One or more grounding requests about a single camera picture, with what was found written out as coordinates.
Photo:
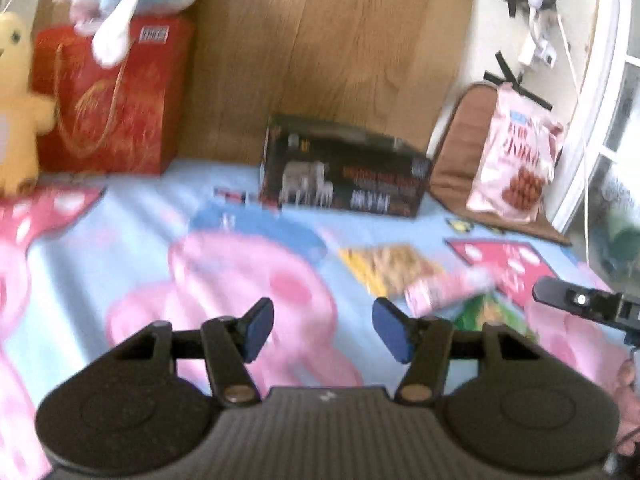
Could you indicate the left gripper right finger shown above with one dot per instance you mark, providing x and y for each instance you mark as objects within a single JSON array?
[{"x": 423, "y": 344}]

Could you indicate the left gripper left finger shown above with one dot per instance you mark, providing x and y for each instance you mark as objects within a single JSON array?
[{"x": 231, "y": 343}]

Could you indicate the clear yellow snack bag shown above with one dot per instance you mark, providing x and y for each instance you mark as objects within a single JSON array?
[{"x": 388, "y": 270}]

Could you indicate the person right hand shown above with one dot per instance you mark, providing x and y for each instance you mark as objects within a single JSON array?
[{"x": 626, "y": 396}]

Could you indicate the pink long snack box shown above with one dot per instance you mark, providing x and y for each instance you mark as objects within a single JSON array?
[{"x": 432, "y": 293}]

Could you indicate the green cracker packet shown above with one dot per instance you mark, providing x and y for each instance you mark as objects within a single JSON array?
[{"x": 491, "y": 308}]

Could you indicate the peppa pig bed sheet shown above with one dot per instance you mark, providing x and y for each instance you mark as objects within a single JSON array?
[{"x": 86, "y": 264}]

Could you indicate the pink twisted snack bag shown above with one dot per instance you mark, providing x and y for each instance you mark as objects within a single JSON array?
[{"x": 518, "y": 159}]

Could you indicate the brown seat cushion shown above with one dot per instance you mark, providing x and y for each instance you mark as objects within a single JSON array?
[{"x": 457, "y": 159}]

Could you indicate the black cardboard box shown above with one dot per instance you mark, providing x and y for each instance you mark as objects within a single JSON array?
[{"x": 313, "y": 163}]

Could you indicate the red gift bag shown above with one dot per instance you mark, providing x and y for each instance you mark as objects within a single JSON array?
[{"x": 121, "y": 120}]

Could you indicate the wooden board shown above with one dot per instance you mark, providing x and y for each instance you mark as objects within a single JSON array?
[{"x": 383, "y": 65}]

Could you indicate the yellow duck plush toy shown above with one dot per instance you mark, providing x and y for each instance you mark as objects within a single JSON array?
[{"x": 25, "y": 114}]

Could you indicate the white window frame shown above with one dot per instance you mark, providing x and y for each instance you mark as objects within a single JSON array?
[{"x": 617, "y": 28}]

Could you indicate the white wall camera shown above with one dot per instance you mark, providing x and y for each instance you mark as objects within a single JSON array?
[{"x": 536, "y": 48}]

